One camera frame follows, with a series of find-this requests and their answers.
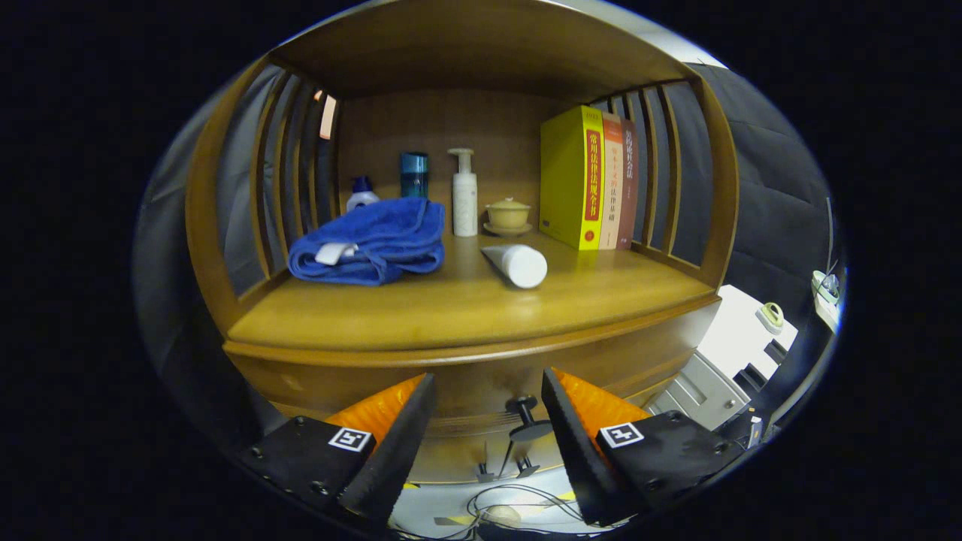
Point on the brown book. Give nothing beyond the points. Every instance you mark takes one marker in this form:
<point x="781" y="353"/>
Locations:
<point x="628" y="188"/>

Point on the white side desk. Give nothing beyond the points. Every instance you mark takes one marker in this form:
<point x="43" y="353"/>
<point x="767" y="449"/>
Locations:
<point x="823" y="297"/>

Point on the beige orange book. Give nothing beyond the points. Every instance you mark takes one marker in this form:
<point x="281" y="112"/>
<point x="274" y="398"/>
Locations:
<point x="612" y="188"/>

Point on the yellow book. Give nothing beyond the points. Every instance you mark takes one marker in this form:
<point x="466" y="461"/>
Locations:
<point x="564" y="180"/>

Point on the beige round object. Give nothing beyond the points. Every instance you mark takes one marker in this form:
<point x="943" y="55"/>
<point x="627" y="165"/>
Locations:
<point x="502" y="516"/>

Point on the white pump bottle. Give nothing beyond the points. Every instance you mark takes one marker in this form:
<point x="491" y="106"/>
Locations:
<point x="464" y="199"/>

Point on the blue folded towel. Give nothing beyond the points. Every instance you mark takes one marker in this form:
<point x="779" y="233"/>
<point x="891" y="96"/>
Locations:
<point x="383" y="240"/>

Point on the beige lidded teacup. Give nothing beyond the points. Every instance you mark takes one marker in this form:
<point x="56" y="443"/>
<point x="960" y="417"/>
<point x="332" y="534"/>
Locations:
<point x="509" y="216"/>

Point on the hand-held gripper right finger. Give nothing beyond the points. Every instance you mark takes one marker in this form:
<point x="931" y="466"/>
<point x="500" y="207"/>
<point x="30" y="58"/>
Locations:
<point x="579" y="451"/>

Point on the small blue white bottle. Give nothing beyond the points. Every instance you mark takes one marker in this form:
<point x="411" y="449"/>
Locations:
<point x="362" y="197"/>

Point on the wooden countertop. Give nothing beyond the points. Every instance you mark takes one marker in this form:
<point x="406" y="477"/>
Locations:
<point x="451" y="308"/>

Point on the white green cleanser tube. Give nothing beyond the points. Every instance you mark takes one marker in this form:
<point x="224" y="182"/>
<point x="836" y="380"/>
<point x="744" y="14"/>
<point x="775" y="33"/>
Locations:
<point x="522" y="264"/>

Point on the wooden drawer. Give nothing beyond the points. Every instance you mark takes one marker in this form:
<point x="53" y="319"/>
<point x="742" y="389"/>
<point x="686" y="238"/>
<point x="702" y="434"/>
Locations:
<point x="481" y="383"/>

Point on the teal bottle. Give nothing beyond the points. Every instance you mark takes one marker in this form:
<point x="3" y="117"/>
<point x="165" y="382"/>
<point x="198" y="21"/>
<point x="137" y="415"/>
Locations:
<point x="414" y="176"/>

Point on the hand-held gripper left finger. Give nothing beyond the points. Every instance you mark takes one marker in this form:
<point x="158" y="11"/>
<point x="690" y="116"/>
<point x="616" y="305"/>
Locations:
<point x="394" y="451"/>

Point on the white drawer unit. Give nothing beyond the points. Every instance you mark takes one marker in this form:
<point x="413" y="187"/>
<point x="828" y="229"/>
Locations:
<point x="740" y="334"/>

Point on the wooden cabinet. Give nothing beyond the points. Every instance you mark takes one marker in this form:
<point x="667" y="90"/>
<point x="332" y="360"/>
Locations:
<point x="466" y="45"/>

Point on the white power adapter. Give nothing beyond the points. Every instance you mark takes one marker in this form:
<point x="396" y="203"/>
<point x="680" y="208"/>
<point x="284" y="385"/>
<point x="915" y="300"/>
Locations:
<point x="756" y="432"/>

